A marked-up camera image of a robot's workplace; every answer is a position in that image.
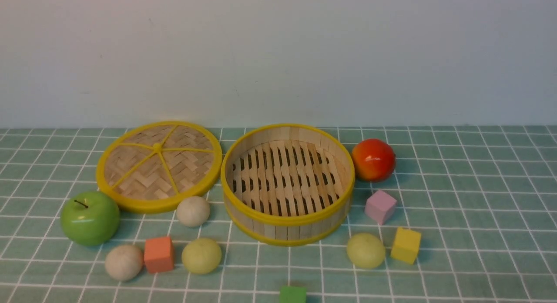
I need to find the yellow bamboo steamer lid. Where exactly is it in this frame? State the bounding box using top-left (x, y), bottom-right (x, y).
top-left (96, 121), bottom-right (223, 214)

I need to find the white bun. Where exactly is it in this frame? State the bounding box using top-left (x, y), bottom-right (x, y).
top-left (105, 244), bottom-right (144, 282)
top-left (176, 196), bottom-right (211, 228)

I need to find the yellow cube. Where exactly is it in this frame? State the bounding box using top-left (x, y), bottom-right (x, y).
top-left (390, 226), bottom-right (422, 265)

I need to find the green cube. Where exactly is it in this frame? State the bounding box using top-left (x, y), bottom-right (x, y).
top-left (280, 286), bottom-right (307, 303)

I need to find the yellow bamboo steamer tray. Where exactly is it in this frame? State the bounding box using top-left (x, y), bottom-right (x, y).
top-left (220, 123), bottom-right (356, 247)

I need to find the red orange tomato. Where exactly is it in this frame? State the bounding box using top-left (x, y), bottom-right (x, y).
top-left (351, 138), bottom-right (396, 182)

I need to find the pink cube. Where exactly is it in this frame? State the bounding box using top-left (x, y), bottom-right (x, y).
top-left (364, 190), bottom-right (397, 225)

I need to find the yellow-green bun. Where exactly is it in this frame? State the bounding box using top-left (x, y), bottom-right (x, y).
top-left (181, 237), bottom-right (222, 275)
top-left (346, 233), bottom-right (386, 269)

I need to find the green apple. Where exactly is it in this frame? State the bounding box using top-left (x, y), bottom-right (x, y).
top-left (60, 191), bottom-right (120, 247)

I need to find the orange cube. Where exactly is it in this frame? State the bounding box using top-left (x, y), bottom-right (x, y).
top-left (144, 236), bottom-right (174, 274)

